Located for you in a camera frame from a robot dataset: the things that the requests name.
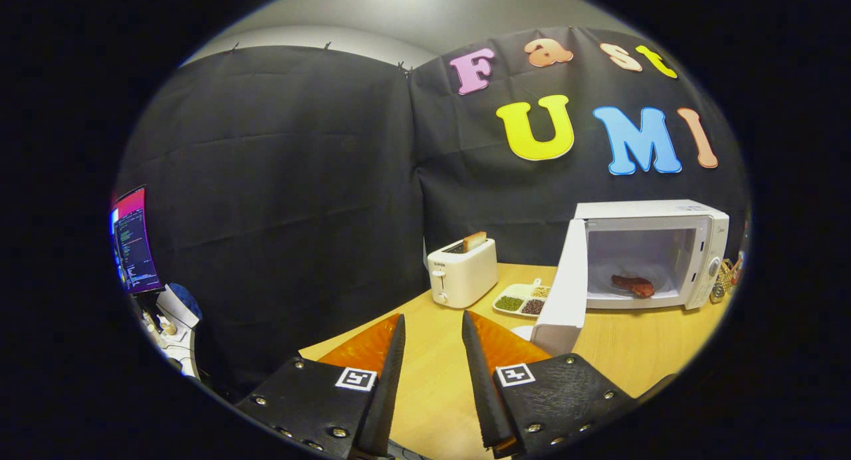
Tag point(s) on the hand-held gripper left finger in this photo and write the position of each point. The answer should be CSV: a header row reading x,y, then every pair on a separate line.
x,y
389,393

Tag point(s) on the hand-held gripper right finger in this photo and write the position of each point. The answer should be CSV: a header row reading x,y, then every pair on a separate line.
x,y
480,380

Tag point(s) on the reddish brown meat piece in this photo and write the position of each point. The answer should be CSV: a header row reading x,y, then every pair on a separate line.
x,y
635,286

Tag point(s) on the white toaster oven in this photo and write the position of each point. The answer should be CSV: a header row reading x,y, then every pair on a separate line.
x,y
638,211

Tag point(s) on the cream toaster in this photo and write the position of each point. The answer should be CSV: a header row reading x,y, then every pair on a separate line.
x,y
465,277

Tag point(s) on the white divided tray with beans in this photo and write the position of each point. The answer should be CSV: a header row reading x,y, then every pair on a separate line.
x,y
525,292

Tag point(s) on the toast bread slice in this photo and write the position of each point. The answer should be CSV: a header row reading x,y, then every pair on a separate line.
x,y
475,241

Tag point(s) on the white side desk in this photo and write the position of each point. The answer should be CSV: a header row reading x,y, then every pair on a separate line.
x,y
179,344

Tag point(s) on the computer monitor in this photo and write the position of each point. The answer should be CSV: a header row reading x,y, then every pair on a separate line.
x,y
136,247

